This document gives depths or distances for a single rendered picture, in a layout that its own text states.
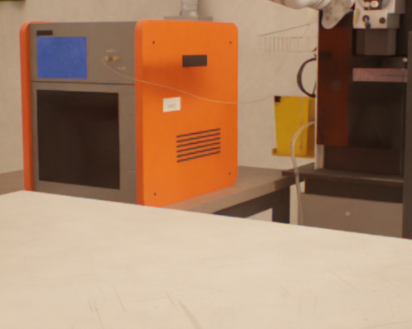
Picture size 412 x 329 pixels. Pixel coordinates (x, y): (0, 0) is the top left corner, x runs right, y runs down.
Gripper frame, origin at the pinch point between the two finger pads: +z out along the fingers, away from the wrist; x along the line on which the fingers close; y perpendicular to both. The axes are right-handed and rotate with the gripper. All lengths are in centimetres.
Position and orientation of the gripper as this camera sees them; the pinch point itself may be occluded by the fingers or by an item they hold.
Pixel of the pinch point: (359, 2)
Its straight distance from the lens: 196.2
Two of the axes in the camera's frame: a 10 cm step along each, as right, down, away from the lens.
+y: -6.3, -7.2, 2.9
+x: -5.7, 6.8, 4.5
